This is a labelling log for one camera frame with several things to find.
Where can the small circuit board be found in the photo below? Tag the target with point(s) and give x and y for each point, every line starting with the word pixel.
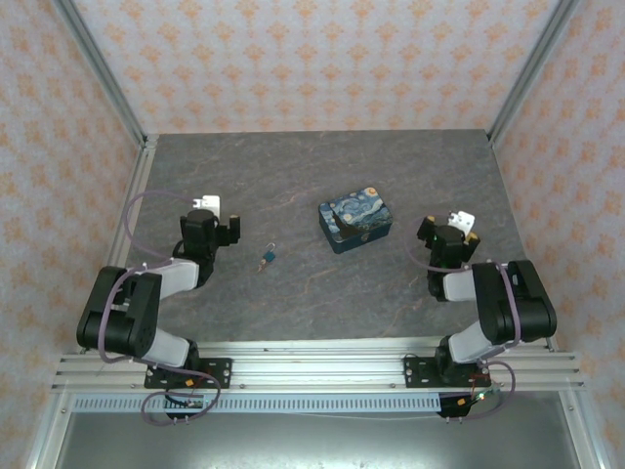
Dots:
pixel 483 396
pixel 195 403

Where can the narrow aluminium table rail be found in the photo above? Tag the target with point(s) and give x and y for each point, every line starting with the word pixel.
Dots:
pixel 317 343

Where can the blue padlock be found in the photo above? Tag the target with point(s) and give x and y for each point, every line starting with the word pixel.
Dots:
pixel 268 255

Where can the aluminium side rail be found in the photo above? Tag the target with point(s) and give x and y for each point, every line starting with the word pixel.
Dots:
pixel 127 195

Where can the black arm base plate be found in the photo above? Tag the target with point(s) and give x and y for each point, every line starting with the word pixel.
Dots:
pixel 220 373
pixel 417 373

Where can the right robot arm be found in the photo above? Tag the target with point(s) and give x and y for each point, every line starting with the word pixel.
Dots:
pixel 517 303

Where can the small silver key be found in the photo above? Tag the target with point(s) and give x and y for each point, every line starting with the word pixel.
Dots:
pixel 262 267

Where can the aluminium frame leg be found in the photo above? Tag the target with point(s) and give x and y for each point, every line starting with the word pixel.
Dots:
pixel 583 435
pixel 46 435

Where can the aluminium frame post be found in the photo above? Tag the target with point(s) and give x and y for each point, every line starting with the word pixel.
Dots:
pixel 97 68
pixel 532 63

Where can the wide aluminium base rail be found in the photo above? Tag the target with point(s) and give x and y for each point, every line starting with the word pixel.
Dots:
pixel 317 376

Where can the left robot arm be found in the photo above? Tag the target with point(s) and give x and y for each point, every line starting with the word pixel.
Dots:
pixel 117 312

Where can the starry night tin box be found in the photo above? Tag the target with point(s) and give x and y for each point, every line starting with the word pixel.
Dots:
pixel 356 215

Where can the grey metal lower shelf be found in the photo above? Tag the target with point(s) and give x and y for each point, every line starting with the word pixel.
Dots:
pixel 317 439

